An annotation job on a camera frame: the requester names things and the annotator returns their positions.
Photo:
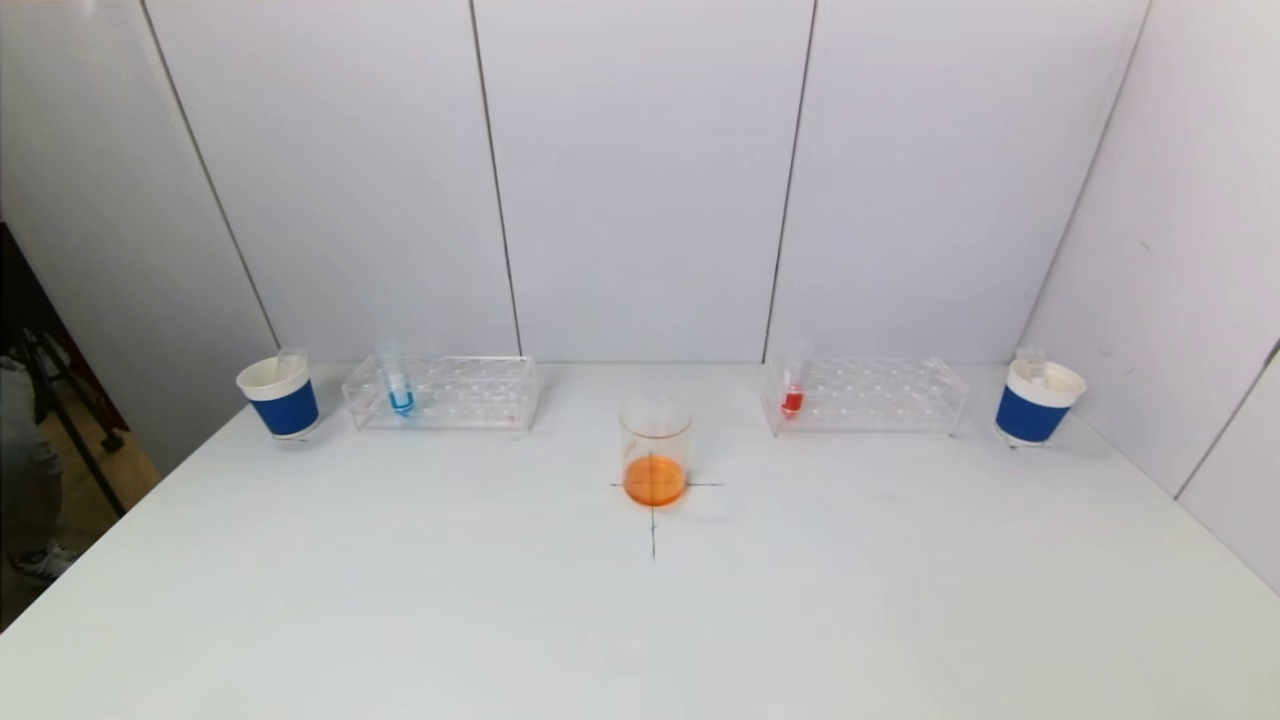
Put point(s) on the clear graduated plastic test tube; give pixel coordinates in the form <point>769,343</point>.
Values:
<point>293,362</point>

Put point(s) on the test tube with yellow liquid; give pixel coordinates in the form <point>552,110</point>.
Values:
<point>1032,362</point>

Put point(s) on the clear glass beaker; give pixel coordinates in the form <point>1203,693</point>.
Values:
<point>655,482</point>

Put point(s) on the test tube with red liquid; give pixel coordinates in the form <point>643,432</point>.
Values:
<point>793,402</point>

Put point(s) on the clear acrylic test tube rack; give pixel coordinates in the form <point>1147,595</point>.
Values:
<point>460,396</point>
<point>870,396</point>

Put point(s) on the test tube with blue liquid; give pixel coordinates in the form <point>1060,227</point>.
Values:
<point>401,402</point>

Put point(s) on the white paper cup blue band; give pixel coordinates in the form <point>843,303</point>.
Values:
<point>285,412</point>
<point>1030,416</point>

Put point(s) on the black metal stand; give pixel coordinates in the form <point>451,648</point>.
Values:
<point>50,360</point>

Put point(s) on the black and white shoe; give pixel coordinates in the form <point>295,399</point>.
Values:
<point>45,562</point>

